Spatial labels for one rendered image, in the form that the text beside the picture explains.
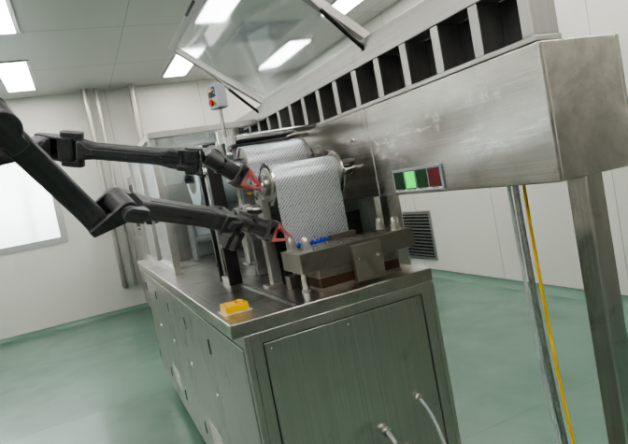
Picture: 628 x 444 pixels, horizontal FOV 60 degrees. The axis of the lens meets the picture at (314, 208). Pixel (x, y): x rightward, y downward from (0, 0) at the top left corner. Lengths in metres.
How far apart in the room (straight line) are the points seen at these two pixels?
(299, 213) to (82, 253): 5.61
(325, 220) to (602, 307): 0.87
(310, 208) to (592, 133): 0.91
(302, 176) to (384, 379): 0.70
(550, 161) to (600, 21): 2.90
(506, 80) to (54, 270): 6.46
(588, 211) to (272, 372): 0.91
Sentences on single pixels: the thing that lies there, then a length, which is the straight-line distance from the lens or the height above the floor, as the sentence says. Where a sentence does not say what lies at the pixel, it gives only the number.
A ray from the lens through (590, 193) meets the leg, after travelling 1.43.
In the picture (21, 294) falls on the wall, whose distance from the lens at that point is 7.32.
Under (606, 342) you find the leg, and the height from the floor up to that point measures 0.73.
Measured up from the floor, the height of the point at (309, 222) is 1.10.
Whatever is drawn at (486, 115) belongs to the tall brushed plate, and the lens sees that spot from 1.38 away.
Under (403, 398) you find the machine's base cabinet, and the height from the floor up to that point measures 0.53.
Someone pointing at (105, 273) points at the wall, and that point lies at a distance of 7.27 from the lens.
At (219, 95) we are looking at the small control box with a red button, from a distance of 2.37.
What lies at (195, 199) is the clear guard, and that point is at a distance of 2.76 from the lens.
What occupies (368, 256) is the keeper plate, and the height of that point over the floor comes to 0.98.
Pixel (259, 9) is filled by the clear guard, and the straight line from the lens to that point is 2.03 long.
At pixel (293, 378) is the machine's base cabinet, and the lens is 1.59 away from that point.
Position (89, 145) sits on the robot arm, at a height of 1.47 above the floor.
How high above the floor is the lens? 1.25
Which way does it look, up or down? 3 degrees down
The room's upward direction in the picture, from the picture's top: 11 degrees counter-clockwise
